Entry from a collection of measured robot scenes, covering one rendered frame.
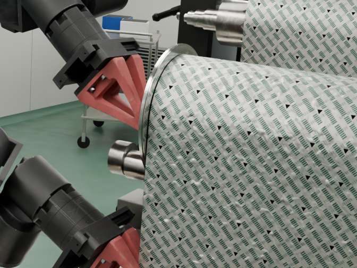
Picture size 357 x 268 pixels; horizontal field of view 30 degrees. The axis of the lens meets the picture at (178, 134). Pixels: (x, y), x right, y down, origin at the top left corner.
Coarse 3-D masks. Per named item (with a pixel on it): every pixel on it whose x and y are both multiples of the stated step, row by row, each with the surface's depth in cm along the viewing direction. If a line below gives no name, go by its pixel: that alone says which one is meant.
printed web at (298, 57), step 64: (256, 0) 84; (320, 0) 80; (192, 64) 66; (256, 64) 66; (320, 64) 81; (192, 128) 63; (256, 128) 60; (320, 128) 58; (256, 192) 61; (320, 192) 59
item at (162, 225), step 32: (160, 192) 66; (192, 192) 64; (224, 192) 63; (160, 224) 66; (192, 224) 65; (224, 224) 63; (256, 224) 62; (288, 224) 60; (320, 224) 59; (352, 224) 58; (160, 256) 67; (192, 256) 65; (224, 256) 64; (256, 256) 62; (288, 256) 61; (320, 256) 60; (352, 256) 58
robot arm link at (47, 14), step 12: (24, 0) 75; (36, 0) 74; (48, 0) 74; (60, 0) 74; (72, 0) 74; (84, 0) 78; (36, 12) 75; (48, 12) 74; (60, 12) 74; (48, 24) 74
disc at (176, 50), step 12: (168, 48) 67; (180, 48) 69; (192, 48) 71; (168, 60) 67; (156, 72) 65; (156, 84) 65; (144, 96) 64; (144, 108) 64; (144, 120) 64; (144, 132) 65; (144, 144) 65; (144, 156) 66; (144, 168) 67
